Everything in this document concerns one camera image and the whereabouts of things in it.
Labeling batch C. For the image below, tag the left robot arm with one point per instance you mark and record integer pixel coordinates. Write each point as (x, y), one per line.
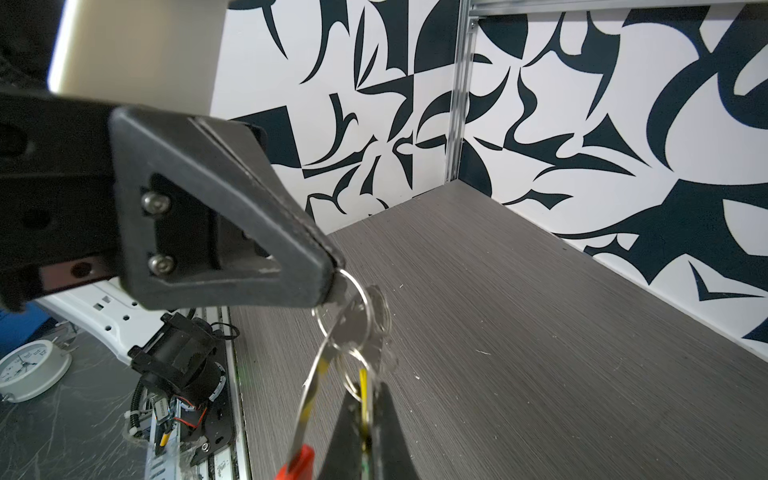
(173, 353)

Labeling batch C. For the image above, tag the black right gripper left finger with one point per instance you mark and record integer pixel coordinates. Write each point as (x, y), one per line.
(344, 457)

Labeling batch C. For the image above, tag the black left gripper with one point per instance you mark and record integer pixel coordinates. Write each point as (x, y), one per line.
(203, 218)

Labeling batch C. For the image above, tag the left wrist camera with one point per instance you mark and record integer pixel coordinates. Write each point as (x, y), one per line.
(161, 54)

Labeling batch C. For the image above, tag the white round gauge clock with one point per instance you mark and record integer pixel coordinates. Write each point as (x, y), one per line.
(32, 369)

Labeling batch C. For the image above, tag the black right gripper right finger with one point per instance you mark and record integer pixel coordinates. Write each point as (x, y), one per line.
(390, 457)

